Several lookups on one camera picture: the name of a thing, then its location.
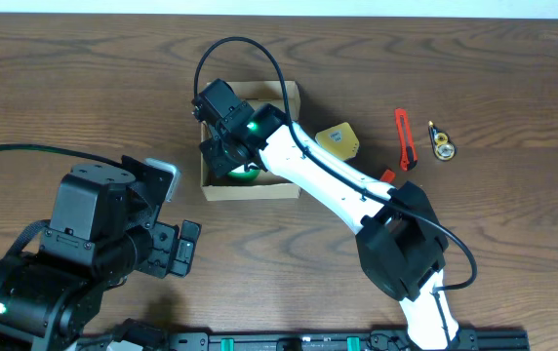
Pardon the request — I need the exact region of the brown cardboard box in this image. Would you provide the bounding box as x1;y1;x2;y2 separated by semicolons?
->
200;81;300;201

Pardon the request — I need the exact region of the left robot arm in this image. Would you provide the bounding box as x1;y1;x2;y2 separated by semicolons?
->
0;157;201;350

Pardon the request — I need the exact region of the yellow spiral memo pad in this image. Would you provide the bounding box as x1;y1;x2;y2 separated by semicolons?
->
315;122;360;161

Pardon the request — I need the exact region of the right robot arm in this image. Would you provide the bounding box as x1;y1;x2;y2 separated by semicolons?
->
192;79;459;350

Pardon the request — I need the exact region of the green tape roll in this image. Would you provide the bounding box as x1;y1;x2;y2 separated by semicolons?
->
227;166;260;182

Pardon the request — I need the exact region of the red box cutter knife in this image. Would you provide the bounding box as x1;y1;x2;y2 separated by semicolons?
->
394;108;418;172

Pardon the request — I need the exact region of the black yellow correction tape dispenser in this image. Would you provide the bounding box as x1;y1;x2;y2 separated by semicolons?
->
428;121;457;162

